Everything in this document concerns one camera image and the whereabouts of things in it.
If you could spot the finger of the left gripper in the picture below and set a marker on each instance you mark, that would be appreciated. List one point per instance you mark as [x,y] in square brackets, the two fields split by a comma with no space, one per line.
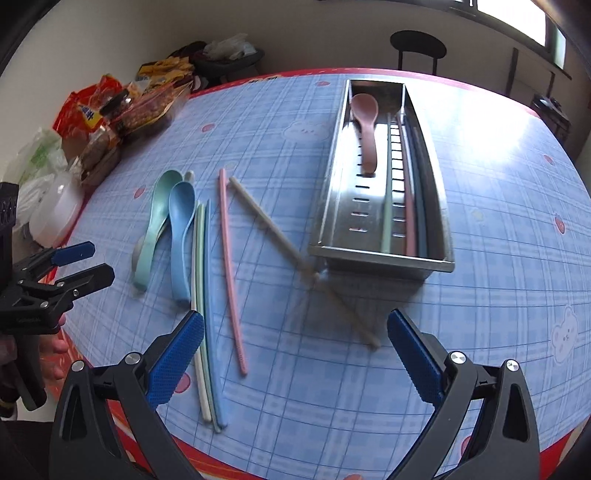
[74,252]
[83,279]

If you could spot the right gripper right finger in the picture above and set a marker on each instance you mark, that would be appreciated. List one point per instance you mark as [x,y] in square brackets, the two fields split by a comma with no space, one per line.
[504,443]

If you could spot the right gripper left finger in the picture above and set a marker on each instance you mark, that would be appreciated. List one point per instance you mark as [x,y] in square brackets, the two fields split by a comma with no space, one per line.
[84,442]

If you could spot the cream white chopstick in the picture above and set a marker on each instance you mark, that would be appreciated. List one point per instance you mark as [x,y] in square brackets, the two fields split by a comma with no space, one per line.
[198,366]

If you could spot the mint green spoon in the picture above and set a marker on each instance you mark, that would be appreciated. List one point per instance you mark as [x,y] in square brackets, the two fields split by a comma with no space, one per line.
[154,221]

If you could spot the light blue spoon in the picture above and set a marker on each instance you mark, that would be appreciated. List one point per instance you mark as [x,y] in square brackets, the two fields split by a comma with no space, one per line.
[181,207]

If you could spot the light green chopstick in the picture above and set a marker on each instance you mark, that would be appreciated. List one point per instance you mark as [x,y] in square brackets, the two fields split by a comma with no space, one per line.
[201,305]

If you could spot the blue chopstick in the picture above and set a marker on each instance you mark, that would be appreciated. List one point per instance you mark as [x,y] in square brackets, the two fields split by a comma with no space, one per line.
[220,414]

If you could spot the pink chopstick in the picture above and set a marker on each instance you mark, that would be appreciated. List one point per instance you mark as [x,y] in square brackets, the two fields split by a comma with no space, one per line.
[228,270]
[411,242]

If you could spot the beige chopstick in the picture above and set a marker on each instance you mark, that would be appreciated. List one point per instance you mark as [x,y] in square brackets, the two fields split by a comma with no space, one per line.
[308,270]

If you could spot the person's left hand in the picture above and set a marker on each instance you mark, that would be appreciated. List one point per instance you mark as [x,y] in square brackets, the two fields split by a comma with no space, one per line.
[50,346]

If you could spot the white plastic container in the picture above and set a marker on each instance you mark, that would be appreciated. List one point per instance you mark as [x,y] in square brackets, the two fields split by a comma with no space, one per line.
[53,219]

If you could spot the red snack bag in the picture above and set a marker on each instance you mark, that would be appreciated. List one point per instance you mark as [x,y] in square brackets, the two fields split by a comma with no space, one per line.
[80,111]

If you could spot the dark glass jar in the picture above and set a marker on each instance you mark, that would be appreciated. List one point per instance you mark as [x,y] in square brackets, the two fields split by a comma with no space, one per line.
[115,106]

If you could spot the blue plaid tablecloth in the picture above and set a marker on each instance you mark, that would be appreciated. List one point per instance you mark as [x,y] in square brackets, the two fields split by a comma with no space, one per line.
[316,402]

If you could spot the clear nut snack package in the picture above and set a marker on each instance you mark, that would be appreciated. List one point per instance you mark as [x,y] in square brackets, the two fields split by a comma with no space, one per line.
[151,112]

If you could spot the yellow snack bags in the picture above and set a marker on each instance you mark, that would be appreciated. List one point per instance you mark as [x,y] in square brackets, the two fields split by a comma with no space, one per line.
[176,71]

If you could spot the black side stool with bags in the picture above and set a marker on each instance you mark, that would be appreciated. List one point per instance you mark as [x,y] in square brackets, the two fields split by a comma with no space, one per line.
[214,68]

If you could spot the steel utensil tray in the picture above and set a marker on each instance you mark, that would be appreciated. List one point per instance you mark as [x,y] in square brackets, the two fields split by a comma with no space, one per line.
[360,223]

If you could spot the pink chopstick in tray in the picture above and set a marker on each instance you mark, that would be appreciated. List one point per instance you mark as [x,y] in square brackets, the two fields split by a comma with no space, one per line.
[411,242]

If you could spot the pink spoon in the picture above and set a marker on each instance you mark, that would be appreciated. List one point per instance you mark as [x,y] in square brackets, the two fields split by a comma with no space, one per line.
[365,111]

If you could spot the black rice cooker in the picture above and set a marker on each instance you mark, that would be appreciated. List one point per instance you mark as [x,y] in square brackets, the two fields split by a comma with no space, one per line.
[550,111]

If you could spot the black metal rack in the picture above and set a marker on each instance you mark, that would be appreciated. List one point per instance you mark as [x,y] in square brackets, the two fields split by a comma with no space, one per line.
[530,75]

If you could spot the black round stool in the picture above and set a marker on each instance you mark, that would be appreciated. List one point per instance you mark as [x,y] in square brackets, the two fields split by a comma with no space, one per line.
[413,41]

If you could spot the window with dark frame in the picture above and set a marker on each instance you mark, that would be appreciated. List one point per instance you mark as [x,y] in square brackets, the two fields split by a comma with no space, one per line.
[523,21]

